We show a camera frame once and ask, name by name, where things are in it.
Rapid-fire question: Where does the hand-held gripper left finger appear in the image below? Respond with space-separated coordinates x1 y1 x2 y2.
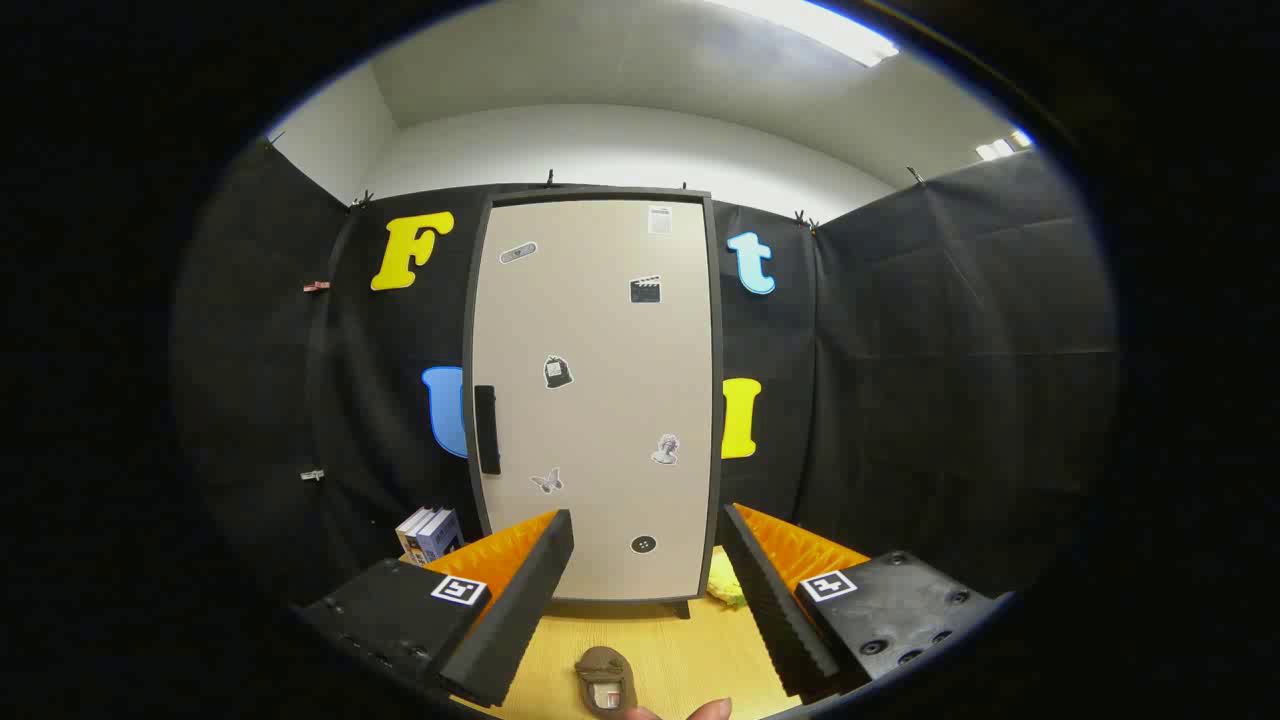
295 508 577 709

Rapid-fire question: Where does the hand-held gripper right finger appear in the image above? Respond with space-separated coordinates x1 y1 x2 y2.
720 502 1006 701

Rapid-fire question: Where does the brown fuzzy shoe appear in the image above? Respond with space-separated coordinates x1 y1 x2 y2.
575 646 638 713

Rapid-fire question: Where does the dark grey shoe cabinet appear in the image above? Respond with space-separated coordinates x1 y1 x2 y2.
462 187 726 619

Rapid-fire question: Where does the blue-covered book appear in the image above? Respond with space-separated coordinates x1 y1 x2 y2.
415 510 465 565

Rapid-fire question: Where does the black backdrop cloth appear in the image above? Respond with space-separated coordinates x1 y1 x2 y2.
170 140 1121 621

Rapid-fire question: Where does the long ceiling light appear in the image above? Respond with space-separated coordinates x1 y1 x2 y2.
700 0 901 68

